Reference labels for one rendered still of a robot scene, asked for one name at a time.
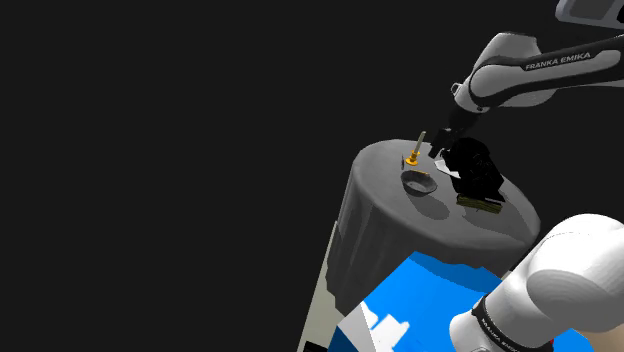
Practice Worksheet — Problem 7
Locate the black bulky object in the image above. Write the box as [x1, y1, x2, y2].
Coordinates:
[440, 136, 507, 204]

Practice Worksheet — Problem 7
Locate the dark grey bowl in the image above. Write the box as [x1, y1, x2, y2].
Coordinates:
[400, 169, 439, 197]

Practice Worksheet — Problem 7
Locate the white paper sheet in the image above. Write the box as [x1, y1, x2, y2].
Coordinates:
[433, 158, 459, 178]

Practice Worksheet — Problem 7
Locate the round grey clothed table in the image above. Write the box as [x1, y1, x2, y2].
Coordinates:
[324, 138, 543, 318]

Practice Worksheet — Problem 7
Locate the yellow candle holder with candle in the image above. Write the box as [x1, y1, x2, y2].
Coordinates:
[404, 130, 428, 167]

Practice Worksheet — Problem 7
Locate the olive green flat book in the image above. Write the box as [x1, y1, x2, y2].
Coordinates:
[456, 193, 504, 215]

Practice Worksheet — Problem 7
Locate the blue and white robot stand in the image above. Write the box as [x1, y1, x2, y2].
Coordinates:
[327, 250, 597, 352]

